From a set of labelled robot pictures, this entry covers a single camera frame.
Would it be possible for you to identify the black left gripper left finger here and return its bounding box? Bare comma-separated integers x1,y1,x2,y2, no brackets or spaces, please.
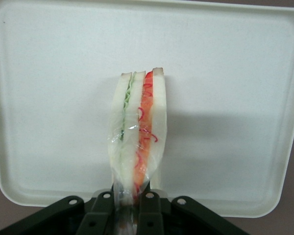
80,190,117,235

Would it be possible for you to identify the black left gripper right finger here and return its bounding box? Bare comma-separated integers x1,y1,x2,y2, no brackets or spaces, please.
136,190,168,235

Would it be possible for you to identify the triangular sandwich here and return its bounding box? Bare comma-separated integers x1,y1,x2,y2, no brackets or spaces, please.
106,67,168,231

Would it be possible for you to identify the cream rectangular tray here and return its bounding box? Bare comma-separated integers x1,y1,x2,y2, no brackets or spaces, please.
0,0,294,218

